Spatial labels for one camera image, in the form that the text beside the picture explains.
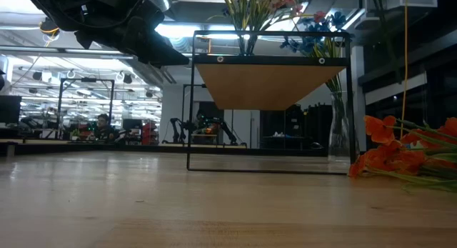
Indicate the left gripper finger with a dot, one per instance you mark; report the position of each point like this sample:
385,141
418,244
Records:
160,55

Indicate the light blue artificial flower bunch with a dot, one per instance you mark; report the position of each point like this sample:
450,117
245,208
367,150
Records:
316,28

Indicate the orange artificial flower bunch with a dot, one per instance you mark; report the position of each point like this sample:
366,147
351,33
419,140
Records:
378,128

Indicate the background black robot arm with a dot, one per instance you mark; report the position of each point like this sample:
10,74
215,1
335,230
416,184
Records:
177,130
223,128

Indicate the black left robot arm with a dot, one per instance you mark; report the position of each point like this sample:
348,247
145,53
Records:
71,5

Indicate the black-framed wooden shelf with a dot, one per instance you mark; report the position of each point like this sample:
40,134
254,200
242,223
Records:
264,87

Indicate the red storage rack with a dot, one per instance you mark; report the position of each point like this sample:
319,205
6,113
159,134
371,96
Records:
149,133

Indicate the person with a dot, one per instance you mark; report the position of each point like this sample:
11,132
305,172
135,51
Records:
103,128

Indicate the wooden workbench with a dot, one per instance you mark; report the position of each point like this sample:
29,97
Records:
46,141

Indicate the black monitor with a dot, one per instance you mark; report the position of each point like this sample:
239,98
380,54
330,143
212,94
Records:
10,110

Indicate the clear glass vase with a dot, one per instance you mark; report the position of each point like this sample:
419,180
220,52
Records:
337,133

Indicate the black metal station frame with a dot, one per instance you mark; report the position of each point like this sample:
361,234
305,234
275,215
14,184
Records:
85,80

